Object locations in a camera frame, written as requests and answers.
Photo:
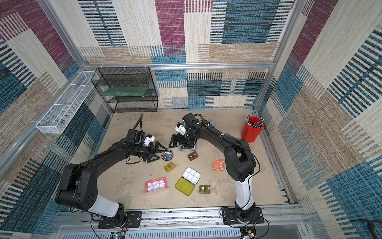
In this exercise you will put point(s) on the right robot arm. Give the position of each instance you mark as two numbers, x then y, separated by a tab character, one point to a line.
240	162

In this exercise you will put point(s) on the round dark blue pillbox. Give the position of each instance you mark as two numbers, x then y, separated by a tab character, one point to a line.
167	155

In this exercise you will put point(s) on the white pillbox with green lid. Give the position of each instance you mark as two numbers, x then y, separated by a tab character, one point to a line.
187	182

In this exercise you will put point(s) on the white wire mesh basket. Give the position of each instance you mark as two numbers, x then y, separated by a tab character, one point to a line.
63	110

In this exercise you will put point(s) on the red pen cup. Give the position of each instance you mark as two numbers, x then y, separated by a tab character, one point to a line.
252	128

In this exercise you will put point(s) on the orange pillbox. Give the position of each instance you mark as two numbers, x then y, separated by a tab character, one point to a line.
218	164

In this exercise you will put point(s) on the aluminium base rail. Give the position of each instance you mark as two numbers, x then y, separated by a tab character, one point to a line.
280	222

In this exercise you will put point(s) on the pink pillbox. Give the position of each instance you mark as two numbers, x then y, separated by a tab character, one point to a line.
156	185

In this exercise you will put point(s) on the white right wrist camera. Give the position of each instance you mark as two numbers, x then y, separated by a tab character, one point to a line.
180	128

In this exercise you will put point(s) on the yellow two-compartment pillbox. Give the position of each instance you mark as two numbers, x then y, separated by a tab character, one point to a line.
169	167

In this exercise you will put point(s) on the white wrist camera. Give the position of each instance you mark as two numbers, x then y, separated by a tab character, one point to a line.
148	139
180	128

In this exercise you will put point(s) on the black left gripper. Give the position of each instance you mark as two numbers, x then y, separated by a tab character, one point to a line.
151	152

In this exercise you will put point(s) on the maroon two-compartment pillbox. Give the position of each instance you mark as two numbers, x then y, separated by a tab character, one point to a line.
192	156

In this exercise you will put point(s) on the small green two-compartment pillbox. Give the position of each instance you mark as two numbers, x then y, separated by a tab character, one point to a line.
204	189

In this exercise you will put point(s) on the blue six-compartment pillbox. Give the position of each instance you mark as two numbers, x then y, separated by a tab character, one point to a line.
186	148

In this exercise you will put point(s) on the black wire mesh shelf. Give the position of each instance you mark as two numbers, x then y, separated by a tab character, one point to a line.
105	78

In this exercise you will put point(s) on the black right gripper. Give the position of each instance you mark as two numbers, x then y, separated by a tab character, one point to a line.
183	139

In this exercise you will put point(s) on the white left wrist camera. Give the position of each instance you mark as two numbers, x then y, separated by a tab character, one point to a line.
148	139

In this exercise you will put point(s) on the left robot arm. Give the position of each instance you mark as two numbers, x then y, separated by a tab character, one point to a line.
78	187

